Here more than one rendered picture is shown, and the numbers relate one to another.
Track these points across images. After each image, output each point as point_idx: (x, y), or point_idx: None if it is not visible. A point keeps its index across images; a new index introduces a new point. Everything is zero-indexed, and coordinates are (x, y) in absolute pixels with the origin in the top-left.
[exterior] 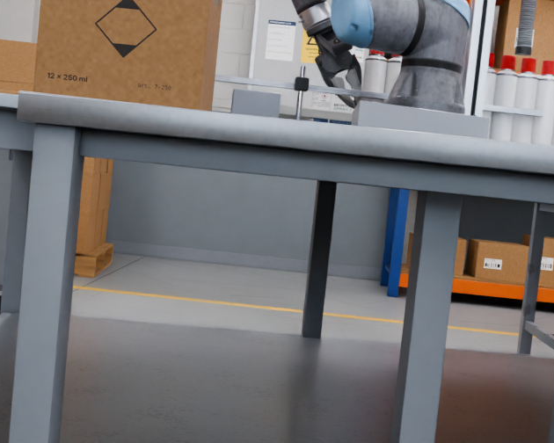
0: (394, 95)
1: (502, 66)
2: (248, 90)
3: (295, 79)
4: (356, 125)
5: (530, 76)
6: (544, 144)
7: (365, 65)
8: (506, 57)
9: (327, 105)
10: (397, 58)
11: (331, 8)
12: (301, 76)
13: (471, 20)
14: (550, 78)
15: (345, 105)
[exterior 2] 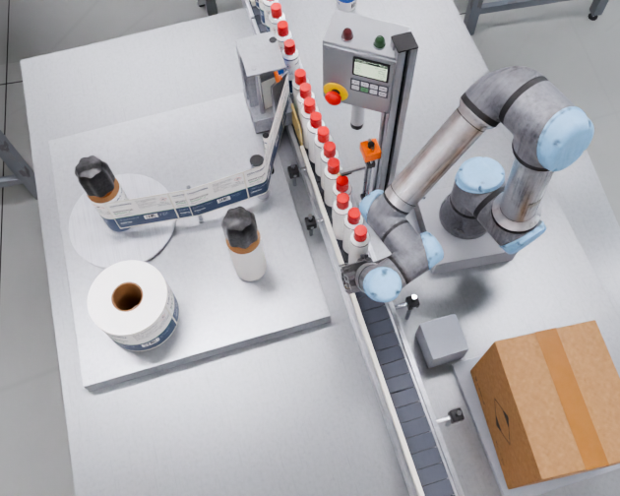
0: (485, 229)
1: (327, 140)
2: (465, 338)
3: (412, 306)
4: (509, 257)
5: (324, 123)
6: (594, 169)
7: (364, 248)
8: (329, 133)
9: (168, 316)
10: (360, 219)
11: (517, 249)
12: (415, 300)
13: (397, 151)
14: (318, 109)
15: (171, 296)
